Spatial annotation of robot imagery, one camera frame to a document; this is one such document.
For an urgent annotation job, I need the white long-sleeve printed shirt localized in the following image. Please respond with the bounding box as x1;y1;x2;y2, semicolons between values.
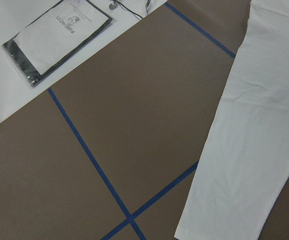
174;0;289;240

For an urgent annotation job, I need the grabber reacher tool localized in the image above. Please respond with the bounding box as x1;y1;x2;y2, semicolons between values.
109;0;152;14

